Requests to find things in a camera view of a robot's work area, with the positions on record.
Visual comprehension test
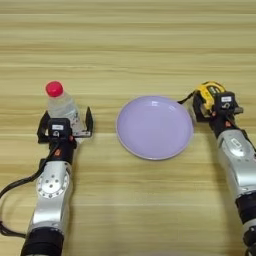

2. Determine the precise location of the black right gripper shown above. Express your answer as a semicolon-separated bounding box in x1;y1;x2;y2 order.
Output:
192;94;245;140

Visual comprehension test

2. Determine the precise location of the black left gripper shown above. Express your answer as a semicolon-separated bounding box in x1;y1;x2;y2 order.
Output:
36;106;95;165

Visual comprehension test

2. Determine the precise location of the clear bottle with red cap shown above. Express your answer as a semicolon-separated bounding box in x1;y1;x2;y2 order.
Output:
45;80;85;135

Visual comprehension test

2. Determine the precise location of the yellow black tape measure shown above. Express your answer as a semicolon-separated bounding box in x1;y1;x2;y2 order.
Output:
176;80;228;117

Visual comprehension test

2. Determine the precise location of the left gripper small black box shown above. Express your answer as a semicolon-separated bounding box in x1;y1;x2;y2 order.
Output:
47;117;72;140

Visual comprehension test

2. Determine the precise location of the gripper small black box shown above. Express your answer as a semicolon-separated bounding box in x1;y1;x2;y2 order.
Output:
47;117;72;140
214;91;238;113

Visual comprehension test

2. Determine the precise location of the right gripper small black box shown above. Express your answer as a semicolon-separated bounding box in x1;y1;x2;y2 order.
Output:
214;91;238;113

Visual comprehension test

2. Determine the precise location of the purple round plate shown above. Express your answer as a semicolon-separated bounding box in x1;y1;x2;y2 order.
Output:
115;95;195;161

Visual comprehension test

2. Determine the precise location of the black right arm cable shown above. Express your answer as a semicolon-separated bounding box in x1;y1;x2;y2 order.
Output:
239;129;256;153

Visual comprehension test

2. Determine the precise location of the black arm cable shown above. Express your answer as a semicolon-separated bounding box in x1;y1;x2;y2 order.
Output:
239;129;256;153
0;145;62;240

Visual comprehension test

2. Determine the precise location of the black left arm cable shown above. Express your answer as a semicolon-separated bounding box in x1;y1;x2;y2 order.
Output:
0;145;62;240

